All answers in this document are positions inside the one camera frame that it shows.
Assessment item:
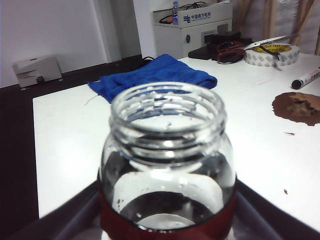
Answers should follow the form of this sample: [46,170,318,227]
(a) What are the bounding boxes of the glass bottle with red belts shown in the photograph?
[98,81,237,240]

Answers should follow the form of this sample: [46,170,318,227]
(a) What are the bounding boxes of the flat black box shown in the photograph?
[188,31,253,62]

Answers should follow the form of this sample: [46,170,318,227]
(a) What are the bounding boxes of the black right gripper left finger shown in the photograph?
[4,182,102,240]

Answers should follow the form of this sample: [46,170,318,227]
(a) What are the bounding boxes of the white tape roll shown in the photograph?
[243,43,300,68]

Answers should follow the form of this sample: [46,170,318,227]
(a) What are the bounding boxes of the small blue plastic bottle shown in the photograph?
[171,0,180,26]

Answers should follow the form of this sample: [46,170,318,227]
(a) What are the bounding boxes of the small brown paper patch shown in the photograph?
[271,91,320,127]

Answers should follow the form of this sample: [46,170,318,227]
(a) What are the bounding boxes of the blue cloth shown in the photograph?
[86,53,218,104]

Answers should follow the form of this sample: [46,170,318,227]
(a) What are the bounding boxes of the grey metal box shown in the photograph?
[11,55,63,90]

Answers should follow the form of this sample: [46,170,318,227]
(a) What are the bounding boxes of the white machine cabinet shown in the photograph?
[151,1,233,60]

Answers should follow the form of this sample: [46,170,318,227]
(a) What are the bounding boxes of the red handled scissors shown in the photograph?
[216,34,297,65]

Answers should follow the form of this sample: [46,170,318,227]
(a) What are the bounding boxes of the black marker pen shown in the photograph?
[291,65,320,90]

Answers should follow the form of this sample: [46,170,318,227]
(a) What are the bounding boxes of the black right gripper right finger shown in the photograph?
[234,178,320,240]

